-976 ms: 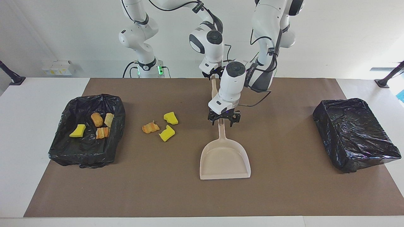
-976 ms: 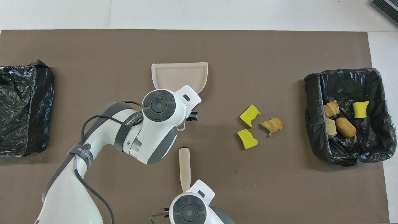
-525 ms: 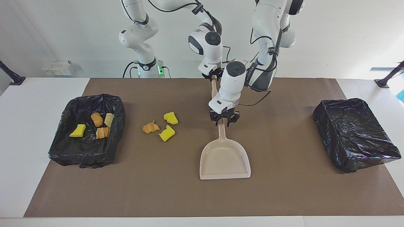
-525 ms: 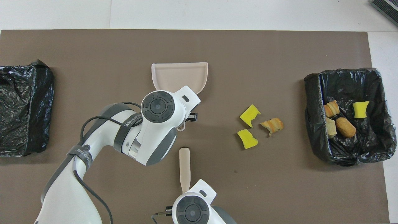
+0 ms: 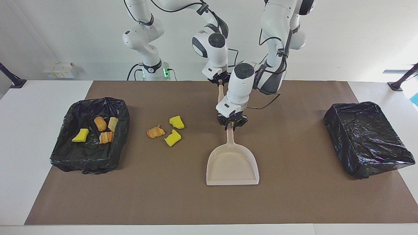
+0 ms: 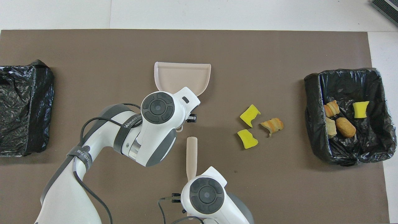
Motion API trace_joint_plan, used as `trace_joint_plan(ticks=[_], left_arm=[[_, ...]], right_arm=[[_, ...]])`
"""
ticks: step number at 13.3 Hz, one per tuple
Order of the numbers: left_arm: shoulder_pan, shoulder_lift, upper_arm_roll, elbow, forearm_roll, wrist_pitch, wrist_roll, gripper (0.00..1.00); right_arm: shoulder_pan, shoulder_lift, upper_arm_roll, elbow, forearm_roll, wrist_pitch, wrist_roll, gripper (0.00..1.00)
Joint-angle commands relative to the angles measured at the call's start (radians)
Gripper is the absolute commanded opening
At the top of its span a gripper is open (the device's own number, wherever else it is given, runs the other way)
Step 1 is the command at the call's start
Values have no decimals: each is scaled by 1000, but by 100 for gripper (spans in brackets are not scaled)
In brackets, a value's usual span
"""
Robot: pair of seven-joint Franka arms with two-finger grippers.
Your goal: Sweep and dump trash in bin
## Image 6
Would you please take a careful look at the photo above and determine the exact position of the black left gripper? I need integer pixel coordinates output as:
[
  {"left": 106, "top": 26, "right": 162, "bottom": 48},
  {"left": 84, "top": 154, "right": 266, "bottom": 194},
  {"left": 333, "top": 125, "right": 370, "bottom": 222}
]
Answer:
[{"left": 186, "top": 104, "right": 199, "bottom": 123}]

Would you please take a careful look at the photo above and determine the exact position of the beige brush with black bristles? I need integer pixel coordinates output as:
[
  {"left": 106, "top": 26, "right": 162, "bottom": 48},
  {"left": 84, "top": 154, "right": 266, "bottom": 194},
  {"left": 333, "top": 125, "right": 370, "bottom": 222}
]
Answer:
[{"left": 186, "top": 136, "right": 198, "bottom": 181}]

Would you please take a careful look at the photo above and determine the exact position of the beige plastic dustpan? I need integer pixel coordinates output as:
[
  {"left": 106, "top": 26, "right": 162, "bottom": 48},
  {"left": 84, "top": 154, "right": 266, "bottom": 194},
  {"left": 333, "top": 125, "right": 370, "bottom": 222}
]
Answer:
[{"left": 154, "top": 62, "right": 211, "bottom": 133}]

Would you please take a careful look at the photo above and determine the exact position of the yellow sponge piece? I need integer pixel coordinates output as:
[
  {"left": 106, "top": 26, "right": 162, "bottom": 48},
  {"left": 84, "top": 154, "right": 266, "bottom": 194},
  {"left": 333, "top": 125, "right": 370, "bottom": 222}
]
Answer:
[
  {"left": 237, "top": 129, "right": 259, "bottom": 149},
  {"left": 353, "top": 101, "right": 370, "bottom": 119},
  {"left": 239, "top": 104, "right": 261, "bottom": 128}
]

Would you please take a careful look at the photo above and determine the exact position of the orange striped croissant piece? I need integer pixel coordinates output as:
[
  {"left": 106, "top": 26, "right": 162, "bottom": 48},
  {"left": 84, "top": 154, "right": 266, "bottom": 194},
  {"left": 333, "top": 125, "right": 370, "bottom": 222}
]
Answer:
[{"left": 260, "top": 118, "right": 284, "bottom": 137}]

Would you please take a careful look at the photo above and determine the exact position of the pale yellow bread piece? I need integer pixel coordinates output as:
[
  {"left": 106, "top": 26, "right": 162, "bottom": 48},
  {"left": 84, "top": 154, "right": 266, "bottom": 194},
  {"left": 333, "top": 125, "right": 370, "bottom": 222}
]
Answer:
[{"left": 325, "top": 117, "right": 337, "bottom": 139}]

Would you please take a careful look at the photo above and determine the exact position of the orange striped bread slice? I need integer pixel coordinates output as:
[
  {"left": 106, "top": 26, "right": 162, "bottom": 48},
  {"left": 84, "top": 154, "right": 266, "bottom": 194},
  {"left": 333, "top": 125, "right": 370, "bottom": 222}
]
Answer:
[{"left": 324, "top": 100, "right": 340, "bottom": 118}]

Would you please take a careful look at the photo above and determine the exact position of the brown bread roll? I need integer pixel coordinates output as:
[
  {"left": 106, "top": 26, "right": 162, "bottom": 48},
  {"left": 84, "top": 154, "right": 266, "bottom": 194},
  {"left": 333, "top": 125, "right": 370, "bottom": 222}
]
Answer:
[{"left": 335, "top": 117, "right": 357, "bottom": 138}]

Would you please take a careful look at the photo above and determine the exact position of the black bag lined bin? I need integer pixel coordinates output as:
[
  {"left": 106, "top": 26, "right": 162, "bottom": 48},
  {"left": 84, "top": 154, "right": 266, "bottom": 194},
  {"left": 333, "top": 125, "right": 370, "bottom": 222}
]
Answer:
[
  {"left": 304, "top": 68, "right": 397, "bottom": 166},
  {"left": 0, "top": 59, "right": 55, "bottom": 157}
]

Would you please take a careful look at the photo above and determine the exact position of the brown table mat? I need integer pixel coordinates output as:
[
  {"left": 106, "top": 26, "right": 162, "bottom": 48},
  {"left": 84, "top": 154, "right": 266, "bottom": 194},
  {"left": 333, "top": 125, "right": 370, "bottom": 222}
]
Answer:
[{"left": 0, "top": 30, "right": 391, "bottom": 224}]

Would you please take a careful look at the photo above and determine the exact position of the dark grey ribbed panel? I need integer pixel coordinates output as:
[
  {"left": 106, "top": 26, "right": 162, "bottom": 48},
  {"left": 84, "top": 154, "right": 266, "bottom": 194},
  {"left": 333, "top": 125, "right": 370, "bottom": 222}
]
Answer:
[{"left": 370, "top": 0, "right": 398, "bottom": 27}]

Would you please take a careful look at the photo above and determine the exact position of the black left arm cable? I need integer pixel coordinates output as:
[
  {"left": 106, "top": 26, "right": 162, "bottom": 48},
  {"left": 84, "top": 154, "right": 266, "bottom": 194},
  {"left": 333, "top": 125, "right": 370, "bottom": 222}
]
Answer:
[{"left": 72, "top": 103, "right": 142, "bottom": 224}]

